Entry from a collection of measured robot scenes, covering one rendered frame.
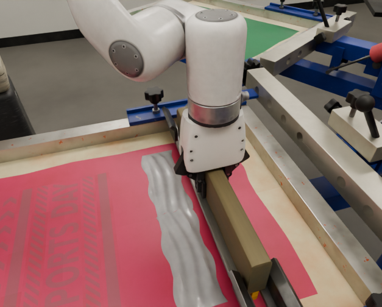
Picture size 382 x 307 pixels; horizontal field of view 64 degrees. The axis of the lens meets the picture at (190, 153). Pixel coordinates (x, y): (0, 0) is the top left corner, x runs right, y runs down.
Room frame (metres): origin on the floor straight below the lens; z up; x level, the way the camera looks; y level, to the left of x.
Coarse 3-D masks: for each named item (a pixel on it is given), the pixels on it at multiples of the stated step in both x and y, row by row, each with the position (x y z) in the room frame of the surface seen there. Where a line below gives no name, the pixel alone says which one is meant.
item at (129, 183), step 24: (168, 144) 0.56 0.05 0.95; (48, 168) 0.49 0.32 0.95; (72, 168) 0.49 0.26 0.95; (96, 168) 0.49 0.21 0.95; (120, 168) 0.48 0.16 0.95; (240, 168) 0.47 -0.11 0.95; (0, 192) 0.42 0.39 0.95; (120, 192) 0.41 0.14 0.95; (144, 192) 0.41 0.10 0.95; (192, 192) 0.41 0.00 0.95; (240, 192) 0.40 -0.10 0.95; (120, 216) 0.35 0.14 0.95; (144, 216) 0.35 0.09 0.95
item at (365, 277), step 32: (96, 128) 0.59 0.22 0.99; (128, 128) 0.59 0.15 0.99; (160, 128) 0.61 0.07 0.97; (256, 128) 0.57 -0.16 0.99; (0, 160) 0.51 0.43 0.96; (288, 160) 0.45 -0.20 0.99; (288, 192) 0.39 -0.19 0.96; (320, 224) 0.30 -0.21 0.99; (352, 256) 0.24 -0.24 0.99; (352, 288) 0.21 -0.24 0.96
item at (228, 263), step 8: (176, 144) 0.52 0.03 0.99; (192, 184) 0.40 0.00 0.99; (200, 200) 0.35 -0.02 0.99; (208, 208) 0.33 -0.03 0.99; (208, 216) 0.32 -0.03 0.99; (208, 224) 0.30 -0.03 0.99; (216, 224) 0.30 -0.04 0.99; (216, 232) 0.28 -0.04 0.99; (216, 240) 0.27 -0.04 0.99; (224, 248) 0.26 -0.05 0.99; (224, 256) 0.24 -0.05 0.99; (224, 264) 0.23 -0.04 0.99; (232, 264) 0.23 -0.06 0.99
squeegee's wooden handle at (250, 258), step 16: (208, 176) 0.35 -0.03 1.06; (224, 176) 0.35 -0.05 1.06; (208, 192) 0.34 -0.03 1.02; (224, 192) 0.31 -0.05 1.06; (224, 208) 0.28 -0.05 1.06; (240, 208) 0.28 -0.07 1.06; (224, 224) 0.27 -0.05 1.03; (240, 224) 0.25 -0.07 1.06; (224, 240) 0.27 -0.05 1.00; (240, 240) 0.23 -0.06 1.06; (256, 240) 0.23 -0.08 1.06; (240, 256) 0.22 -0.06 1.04; (256, 256) 0.20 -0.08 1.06; (240, 272) 0.21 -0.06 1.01; (256, 272) 0.19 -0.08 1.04; (256, 288) 0.19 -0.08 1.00
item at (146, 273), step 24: (264, 216) 0.34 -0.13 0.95; (120, 240) 0.30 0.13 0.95; (144, 240) 0.30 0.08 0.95; (264, 240) 0.29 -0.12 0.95; (288, 240) 0.29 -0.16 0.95; (120, 264) 0.26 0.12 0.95; (144, 264) 0.26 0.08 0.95; (168, 264) 0.25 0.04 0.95; (216, 264) 0.25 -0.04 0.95; (288, 264) 0.25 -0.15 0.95; (144, 288) 0.22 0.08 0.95; (168, 288) 0.22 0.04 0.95; (312, 288) 0.21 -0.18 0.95
